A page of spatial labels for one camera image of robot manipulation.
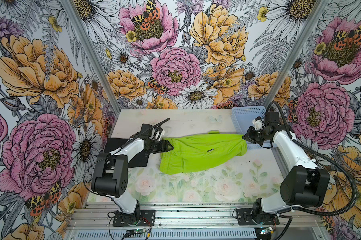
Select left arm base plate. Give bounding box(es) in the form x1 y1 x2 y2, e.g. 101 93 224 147
112 210 156 227

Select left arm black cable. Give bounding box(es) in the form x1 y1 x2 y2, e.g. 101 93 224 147
82 117 171 211

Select aluminium rail frame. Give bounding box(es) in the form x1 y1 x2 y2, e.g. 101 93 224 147
69 202 322 232

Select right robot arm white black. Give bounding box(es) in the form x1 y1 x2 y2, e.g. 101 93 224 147
243 112 330 225

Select black garment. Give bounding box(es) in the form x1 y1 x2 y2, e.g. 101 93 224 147
104 138 149 168

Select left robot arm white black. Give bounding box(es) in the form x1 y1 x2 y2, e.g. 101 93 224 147
91 118 173 227

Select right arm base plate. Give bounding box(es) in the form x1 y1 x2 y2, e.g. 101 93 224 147
233 208 280 226

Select left aluminium corner post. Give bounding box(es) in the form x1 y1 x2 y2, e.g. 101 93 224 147
62 1 121 117

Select light blue plastic basket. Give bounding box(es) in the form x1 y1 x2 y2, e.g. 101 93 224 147
231 106 277 150

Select lime green towel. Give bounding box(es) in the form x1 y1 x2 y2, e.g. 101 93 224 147
159 132 247 175

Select white vented cable duct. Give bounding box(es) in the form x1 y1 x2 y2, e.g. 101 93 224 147
70 228 256 240

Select aluminium corner post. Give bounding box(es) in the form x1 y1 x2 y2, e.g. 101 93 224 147
263 0 329 107
62 1 121 117

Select right aluminium corner post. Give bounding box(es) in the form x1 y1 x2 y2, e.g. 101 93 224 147
263 0 329 107

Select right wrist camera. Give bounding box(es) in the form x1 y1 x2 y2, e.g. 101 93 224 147
252 117 264 131

